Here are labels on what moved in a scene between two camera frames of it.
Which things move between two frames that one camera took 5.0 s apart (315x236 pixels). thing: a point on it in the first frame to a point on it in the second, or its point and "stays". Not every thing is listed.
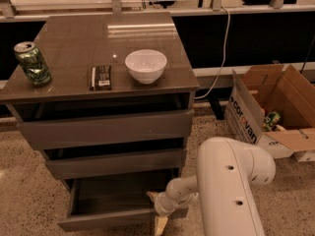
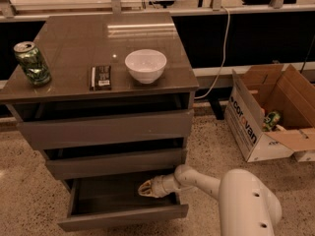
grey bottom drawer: (116, 205) stays
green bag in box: (270, 120) stays
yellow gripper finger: (160, 222) to (147, 191)
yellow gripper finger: (153, 195) to (146, 187)
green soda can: (32, 63) stays
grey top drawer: (80, 132) stays
